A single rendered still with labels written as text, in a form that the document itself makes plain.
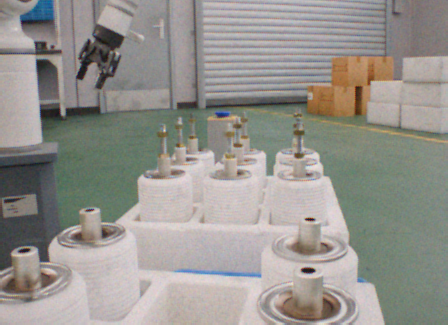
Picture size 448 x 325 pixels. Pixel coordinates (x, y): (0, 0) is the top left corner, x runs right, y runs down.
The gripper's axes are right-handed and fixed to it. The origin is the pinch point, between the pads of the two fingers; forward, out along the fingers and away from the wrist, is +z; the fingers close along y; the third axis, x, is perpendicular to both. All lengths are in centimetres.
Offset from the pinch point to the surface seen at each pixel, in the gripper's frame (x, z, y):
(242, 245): -2, 9, 61
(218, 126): 25.4, -3.9, 23.0
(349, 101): 350, -63, -110
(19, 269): -42, 9, 67
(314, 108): 362, -43, -150
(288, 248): -22, -1, 78
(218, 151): 27.5, 1.9, 24.8
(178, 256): -6, 15, 54
